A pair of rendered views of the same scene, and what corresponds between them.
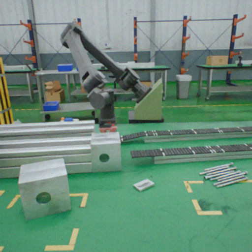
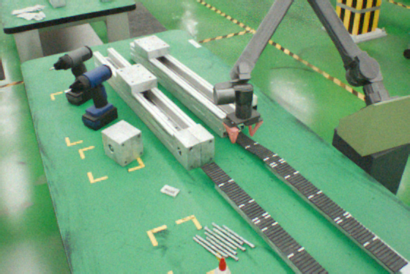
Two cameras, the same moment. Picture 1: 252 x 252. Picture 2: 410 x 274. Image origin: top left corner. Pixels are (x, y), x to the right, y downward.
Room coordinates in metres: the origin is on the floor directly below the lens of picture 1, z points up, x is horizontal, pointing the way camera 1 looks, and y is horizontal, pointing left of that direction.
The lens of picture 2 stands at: (0.22, -0.90, 1.63)
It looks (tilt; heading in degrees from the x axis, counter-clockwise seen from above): 31 degrees down; 67
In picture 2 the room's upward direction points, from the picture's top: 3 degrees counter-clockwise
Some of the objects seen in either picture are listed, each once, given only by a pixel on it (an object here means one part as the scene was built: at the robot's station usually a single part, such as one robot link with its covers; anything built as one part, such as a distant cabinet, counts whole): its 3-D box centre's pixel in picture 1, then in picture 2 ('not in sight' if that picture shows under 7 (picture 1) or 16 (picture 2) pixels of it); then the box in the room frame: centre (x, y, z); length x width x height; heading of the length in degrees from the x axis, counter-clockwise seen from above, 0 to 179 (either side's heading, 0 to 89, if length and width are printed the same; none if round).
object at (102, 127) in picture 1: (108, 131); (236, 130); (0.83, 0.07, 0.84); 0.07 x 0.07 x 0.09; 4
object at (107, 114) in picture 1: (107, 112); (243, 110); (0.86, 0.07, 0.91); 0.10 x 0.07 x 0.07; 4
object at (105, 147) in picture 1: (106, 149); (196, 146); (0.68, 0.07, 0.83); 0.12 x 0.09 x 0.10; 5
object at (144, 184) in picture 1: (143, 185); (170, 191); (0.54, -0.04, 0.78); 0.05 x 0.03 x 0.01; 125
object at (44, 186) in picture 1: (45, 184); (125, 141); (0.48, 0.20, 0.83); 0.11 x 0.10 x 0.10; 20
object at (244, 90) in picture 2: (106, 97); (242, 94); (0.85, 0.07, 0.97); 0.07 x 0.06 x 0.07; 166
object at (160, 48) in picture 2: not in sight; (151, 49); (0.80, 0.77, 0.87); 0.16 x 0.11 x 0.07; 95
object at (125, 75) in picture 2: not in sight; (136, 81); (0.63, 0.51, 0.87); 0.16 x 0.11 x 0.07; 95
